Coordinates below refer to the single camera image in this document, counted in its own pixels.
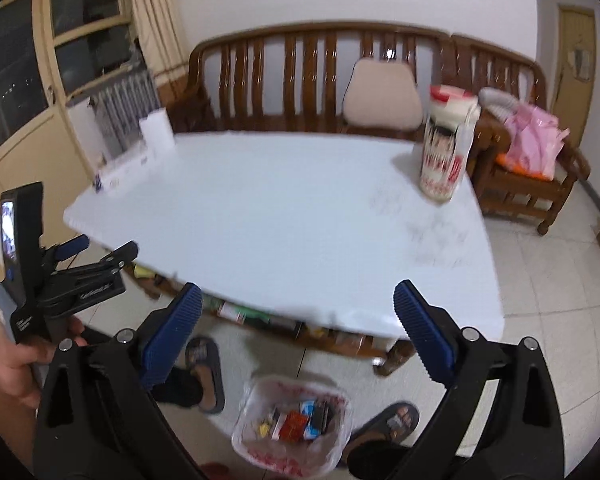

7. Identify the dark grey crystal-bullet box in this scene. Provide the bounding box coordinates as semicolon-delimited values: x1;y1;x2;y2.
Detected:
306;401;334;438

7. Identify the yellow snack wrapper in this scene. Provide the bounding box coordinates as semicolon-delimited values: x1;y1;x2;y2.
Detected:
256;417;276;439

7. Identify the blue cartoon medicine box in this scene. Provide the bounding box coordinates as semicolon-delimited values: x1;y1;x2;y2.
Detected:
300;400;320;441

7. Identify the red cigarette pack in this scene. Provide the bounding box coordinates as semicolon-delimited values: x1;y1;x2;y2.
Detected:
277;411;306;443

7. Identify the person's left forearm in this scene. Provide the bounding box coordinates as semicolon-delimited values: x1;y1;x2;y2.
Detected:
0;396;36;472

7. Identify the white red plastic trash bag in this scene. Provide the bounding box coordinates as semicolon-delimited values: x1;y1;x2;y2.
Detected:
232;375;353;479

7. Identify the yellow room door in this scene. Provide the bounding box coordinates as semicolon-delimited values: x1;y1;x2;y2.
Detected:
552;4;597;146

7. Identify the person's left hand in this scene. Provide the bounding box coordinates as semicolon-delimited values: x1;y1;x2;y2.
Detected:
0;314;89;411

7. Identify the long white product box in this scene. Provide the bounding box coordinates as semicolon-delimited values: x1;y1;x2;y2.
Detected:
93;142;156;194

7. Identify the right black sandal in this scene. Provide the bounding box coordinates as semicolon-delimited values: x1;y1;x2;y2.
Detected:
338;401;420;468

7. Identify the red stool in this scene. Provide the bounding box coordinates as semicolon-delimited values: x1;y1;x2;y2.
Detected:
200;463;230;480

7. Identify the white paper roll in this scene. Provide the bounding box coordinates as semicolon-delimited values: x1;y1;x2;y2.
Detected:
140;108;175;157

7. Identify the grey cast iron radiator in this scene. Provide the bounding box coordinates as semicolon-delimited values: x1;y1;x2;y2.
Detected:
90;70;161;158

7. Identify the wooden armchair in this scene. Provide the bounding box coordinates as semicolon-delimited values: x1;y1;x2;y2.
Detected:
452;35;591;235

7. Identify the cream balcony door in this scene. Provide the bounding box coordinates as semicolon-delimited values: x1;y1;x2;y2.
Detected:
0;0;138;245

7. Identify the pink plastic bag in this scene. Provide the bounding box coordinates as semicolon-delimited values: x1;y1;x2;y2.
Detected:
496;103;570;181

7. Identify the Nezha popcorn bucket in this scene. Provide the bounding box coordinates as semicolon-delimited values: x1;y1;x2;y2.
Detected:
419;84;481;203

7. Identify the beige curtain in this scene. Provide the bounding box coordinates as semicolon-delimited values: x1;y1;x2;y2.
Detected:
131;0;188;101

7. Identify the grey neck pillow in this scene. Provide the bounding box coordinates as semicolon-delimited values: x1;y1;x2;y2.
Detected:
478;87;520;122

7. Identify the beige back cushion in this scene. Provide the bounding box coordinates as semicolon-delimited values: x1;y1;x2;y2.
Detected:
342;58;424;131

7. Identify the long wooden bench sofa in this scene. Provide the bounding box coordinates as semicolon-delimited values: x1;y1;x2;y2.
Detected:
166;21;456;133

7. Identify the wooden coffee table frame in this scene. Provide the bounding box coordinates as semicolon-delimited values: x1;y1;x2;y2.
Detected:
124;259;416;378

